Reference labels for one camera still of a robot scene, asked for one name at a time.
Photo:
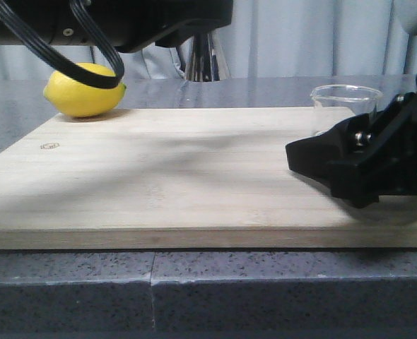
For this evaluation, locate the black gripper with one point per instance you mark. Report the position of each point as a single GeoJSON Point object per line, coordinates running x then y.
{"type": "Point", "coordinates": [364, 158]}
{"type": "Point", "coordinates": [129, 25]}

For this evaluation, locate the clear glass measuring beaker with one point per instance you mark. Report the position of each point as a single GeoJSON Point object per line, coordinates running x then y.
{"type": "Point", "coordinates": [334, 103]}

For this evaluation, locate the silver steel jigger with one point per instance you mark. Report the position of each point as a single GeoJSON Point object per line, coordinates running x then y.
{"type": "Point", "coordinates": [206, 62]}

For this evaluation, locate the yellow lemon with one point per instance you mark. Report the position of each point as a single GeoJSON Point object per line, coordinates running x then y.
{"type": "Point", "coordinates": [75, 99]}

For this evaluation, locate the grey curtain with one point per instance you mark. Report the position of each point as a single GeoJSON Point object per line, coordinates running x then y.
{"type": "Point", "coordinates": [270, 39]}

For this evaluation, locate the light wooden cutting board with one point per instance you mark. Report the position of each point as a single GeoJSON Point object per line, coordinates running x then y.
{"type": "Point", "coordinates": [181, 178]}

